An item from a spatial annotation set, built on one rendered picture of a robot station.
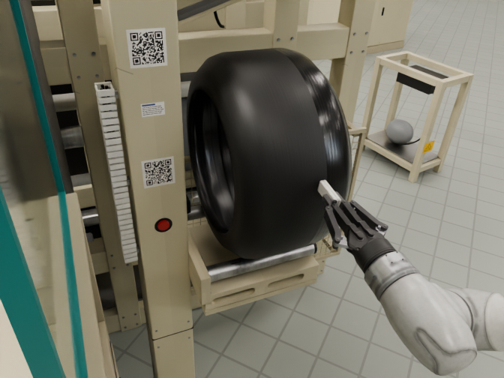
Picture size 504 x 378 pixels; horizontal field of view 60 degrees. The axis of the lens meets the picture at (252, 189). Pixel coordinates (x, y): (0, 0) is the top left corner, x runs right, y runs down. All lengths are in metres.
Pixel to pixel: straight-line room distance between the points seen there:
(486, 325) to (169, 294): 0.82
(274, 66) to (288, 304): 1.55
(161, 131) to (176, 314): 0.62
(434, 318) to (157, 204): 0.67
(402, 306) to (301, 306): 1.60
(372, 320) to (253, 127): 1.63
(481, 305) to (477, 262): 2.07
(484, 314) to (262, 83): 0.63
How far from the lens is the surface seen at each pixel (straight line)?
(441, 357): 0.78
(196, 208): 1.41
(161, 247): 1.18
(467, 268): 2.89
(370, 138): 3.75
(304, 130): 0.97
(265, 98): 0.97
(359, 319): 2.37
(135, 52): 0.92
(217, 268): 1.21
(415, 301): 0.78
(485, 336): 0.90
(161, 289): 1.29
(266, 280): 1.27
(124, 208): 1.09
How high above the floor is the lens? 1.77
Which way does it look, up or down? 34 degrees down
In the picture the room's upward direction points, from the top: 3 degrees clockwise
